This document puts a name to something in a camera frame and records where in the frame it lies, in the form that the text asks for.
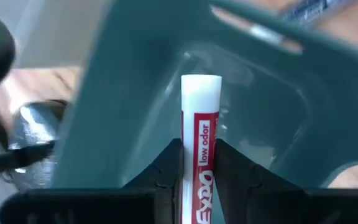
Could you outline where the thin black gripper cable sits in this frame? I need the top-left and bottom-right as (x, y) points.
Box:
(0, 140), (57, 206)

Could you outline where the red Expo whiteboard marker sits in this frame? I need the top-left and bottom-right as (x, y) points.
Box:
(180, 73), (223, 224)

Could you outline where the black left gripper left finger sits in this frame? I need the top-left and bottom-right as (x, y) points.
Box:
(0, 138), (185, 224)

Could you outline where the teal plastic bin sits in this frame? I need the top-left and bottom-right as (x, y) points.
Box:
(50, 0), (358, 191)

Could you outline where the dark blue whiteboard marker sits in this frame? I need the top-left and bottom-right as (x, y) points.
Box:
(247, 0), (358, 47)

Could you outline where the black desk lamp white shade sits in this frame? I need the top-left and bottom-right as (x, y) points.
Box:
(7, 98), (70, 191)

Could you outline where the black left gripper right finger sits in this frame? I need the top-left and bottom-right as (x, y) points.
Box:
(213, 138), (358, 224)

